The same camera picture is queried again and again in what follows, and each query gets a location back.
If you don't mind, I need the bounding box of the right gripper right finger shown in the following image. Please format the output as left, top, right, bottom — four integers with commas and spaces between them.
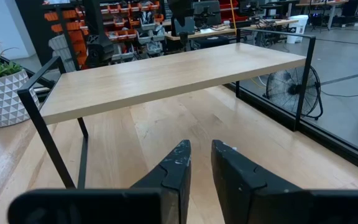
211, 139, 358, 224

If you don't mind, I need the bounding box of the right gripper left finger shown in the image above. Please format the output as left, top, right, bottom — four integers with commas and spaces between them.
7, 139, 192, 224

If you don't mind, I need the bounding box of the rack of orange storage bins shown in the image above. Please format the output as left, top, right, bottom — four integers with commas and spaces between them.
42, 0, 166, 71

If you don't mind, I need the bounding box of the black stand with grey panel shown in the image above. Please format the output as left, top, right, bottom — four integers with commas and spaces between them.
165, 0, 196, 52

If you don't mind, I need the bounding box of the black floor fan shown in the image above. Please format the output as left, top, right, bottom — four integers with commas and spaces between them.
264, 64, 324, 121

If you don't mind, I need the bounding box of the succulent plant in white pot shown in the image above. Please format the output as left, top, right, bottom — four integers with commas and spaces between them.
0, 42, 40, 128

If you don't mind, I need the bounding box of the black office chair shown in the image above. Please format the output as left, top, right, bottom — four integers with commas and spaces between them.
194, 35, 229, 49

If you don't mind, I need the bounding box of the black desk monitor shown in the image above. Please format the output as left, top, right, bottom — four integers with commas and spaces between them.
193, 0, 222, 27

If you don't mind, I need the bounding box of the long wooden desk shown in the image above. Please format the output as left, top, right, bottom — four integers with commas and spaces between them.
165, 18, 300, 41

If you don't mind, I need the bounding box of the white bin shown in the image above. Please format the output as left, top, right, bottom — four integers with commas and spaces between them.
286, 14, 310, 44

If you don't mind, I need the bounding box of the wooden workbench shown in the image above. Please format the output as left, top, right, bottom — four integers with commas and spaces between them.
295, 0, 349, 30

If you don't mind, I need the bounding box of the wooden shelf black metal frame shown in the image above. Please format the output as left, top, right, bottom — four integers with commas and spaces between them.
17, 27, 316, 190

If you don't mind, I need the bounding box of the black aluminium table frame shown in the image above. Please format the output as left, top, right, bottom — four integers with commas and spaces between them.
0, 4, 358, 178

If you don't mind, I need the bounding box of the thin black fan cable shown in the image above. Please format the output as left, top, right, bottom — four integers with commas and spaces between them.
320, 89, 358, 98

